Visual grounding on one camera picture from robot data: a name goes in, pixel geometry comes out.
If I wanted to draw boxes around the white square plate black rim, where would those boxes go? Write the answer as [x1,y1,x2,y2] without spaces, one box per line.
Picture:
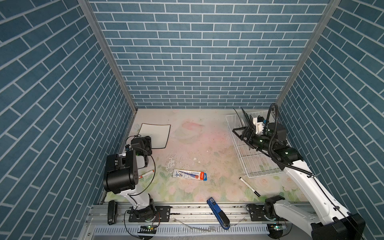
[139,123,171,149]

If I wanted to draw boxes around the red marker pen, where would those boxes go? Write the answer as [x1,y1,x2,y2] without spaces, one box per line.
[139,170,155,179]

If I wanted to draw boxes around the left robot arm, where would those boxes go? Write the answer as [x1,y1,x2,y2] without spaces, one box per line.
[103,135,157,222]

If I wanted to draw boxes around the black white marker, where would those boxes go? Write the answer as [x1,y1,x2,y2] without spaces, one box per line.
[239,177,261,197]

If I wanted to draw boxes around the blue white pen box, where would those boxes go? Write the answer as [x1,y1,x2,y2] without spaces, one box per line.
[172,169,207,181]

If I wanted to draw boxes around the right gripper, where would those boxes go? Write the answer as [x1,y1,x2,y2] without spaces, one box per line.
[233,125,275,153]

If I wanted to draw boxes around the blue black stapler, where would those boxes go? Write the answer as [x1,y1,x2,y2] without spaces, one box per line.
[207,198,230,230]

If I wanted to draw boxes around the white slotted cable duct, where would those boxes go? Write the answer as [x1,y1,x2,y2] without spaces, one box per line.
[93,224,270,237]

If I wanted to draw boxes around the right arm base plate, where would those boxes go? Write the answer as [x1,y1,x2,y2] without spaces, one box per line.
[246,204,286,222]

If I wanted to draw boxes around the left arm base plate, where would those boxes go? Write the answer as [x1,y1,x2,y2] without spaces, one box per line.
[128,206,171,223]

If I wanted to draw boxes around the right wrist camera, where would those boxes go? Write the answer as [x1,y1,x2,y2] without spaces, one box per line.
[253,116,266,135]

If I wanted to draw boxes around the white wire dish rack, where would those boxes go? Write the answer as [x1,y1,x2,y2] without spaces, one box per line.
[226,109,295,178]

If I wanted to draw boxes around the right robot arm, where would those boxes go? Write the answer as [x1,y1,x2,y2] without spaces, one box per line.
[232,103,366,240]

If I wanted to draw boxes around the aluminium mounting rail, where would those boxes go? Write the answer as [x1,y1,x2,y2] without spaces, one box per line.
[83,201,337,233]

